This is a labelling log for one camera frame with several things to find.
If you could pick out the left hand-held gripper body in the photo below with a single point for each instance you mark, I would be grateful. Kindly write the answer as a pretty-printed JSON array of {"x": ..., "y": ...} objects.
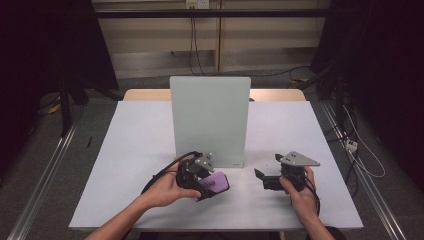
[{"x": 193, "y": 170}]

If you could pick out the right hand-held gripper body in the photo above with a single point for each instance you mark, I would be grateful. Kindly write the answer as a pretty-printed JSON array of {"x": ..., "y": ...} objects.
[{"x": 293, "y": 163}]

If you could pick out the pink whiteboard eraser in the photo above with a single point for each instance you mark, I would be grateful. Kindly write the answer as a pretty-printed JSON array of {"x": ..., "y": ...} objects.
[{"x": 216, "y": 182}]

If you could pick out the frosted glass whiteboard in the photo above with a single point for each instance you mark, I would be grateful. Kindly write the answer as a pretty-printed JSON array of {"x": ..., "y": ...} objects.
[{"x": 210, "y": 113}]

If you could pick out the person's left hand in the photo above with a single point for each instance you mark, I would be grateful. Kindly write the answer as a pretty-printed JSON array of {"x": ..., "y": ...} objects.
[{"x": 166, "y": 191}]

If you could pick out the person's right hand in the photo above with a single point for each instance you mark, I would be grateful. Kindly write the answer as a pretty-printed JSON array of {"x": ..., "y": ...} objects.
[{"x": 301, "y": 200}]

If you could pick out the white table cover sheet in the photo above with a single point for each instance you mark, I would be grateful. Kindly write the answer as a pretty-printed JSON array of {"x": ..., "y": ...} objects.
[{"x": 273, "y": 133}]

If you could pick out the person's dark clothing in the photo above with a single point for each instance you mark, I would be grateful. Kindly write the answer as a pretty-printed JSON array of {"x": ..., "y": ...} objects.
[{"x": 206, "y": 236}]

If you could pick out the white power adapter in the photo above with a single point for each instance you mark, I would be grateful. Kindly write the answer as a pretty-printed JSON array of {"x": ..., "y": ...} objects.
[{"x": 351, "y": 145}]

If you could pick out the small black floor item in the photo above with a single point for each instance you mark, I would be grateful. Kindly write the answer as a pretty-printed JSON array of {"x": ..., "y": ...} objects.
[{"x": 89, "y": 142}]

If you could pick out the black curtain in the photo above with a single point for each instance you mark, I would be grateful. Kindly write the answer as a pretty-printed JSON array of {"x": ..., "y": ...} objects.
[
  {"x": 383, "y": 66},
  {"x": 40, "y": 60}
]

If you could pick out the black metal stand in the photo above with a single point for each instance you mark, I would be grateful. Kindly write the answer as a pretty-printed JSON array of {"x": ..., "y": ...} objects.
[{"x": 65, "y": 110}]

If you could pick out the black horizontal metal bar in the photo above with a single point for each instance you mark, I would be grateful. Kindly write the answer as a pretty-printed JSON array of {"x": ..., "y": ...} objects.
[{"x": 233, "y": 13}]

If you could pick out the aluminium floor rail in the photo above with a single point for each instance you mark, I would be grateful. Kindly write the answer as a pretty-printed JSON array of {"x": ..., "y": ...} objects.
[
  {"x": 370, "y": 193},
  {"x": 43, "y": 180}
]

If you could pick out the white wall socket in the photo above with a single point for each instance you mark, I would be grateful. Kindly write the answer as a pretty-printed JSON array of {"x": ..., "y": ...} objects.
[{"x": 197, "y": 3}]

